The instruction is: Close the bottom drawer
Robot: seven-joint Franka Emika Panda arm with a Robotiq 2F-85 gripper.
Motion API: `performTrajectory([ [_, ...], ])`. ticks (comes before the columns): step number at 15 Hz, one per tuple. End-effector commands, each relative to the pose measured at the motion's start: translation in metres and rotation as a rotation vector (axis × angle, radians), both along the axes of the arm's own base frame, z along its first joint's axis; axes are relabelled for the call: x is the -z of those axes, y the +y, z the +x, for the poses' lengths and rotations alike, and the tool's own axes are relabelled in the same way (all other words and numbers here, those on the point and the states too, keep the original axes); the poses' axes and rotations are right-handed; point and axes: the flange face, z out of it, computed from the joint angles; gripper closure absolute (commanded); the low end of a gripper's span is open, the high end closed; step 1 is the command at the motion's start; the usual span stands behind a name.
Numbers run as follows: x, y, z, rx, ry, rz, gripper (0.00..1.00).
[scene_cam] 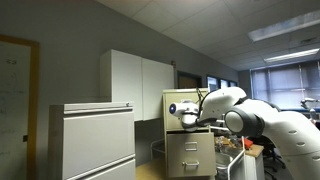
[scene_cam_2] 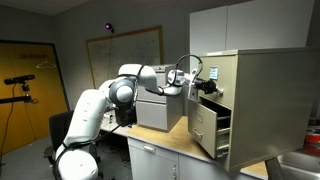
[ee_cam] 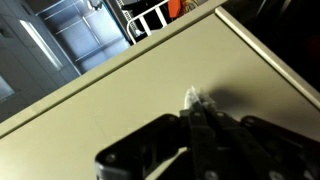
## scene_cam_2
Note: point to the blue white drawer label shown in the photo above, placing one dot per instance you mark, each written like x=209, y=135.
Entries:
x=213, y=73

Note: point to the wood framed whiteboard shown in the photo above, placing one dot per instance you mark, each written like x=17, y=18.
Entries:
x=133, y=46

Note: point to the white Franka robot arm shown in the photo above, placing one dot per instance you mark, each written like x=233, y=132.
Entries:
x=90, y=116

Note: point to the beige filing cabinet drawer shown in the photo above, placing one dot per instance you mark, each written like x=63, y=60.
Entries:
x=201, y=123

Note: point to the dark table support strut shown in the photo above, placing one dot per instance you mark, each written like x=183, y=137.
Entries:
x=274, y=170

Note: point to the beige metal filing cabinet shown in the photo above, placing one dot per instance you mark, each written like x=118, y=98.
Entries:
x=273, y=106

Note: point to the black computer tower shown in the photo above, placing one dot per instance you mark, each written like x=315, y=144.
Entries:
x=126, y=120

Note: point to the grey base cabinet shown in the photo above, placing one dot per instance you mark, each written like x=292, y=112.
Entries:
x=150, y=160

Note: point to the grey small filing cabinet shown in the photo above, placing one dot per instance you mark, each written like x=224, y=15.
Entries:
x=156, y=113

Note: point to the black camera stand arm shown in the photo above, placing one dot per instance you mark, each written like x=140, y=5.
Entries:
x=15, y=99

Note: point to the black camera on stand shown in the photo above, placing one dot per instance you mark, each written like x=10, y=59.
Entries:
x=19, y=79

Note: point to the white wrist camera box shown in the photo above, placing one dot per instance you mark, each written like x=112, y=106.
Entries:
x=192, y=90

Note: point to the yellow wooden door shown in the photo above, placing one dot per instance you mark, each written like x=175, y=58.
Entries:
x=30, y=116

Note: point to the red tape roll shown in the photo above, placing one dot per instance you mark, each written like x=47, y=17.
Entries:
x=312, y=140

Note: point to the wall camera with purple light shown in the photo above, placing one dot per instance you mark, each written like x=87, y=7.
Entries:
x=109, y=26

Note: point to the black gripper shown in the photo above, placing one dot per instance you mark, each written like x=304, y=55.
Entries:
x=202, y=85

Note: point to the beige labelled cabinet drawer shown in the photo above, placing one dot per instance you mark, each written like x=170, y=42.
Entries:
x=226, y=93

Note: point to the steel sink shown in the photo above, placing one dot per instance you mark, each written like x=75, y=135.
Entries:
x=300, y=166

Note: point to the white coat hanger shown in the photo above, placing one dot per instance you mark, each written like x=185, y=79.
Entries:
x=46, y=64

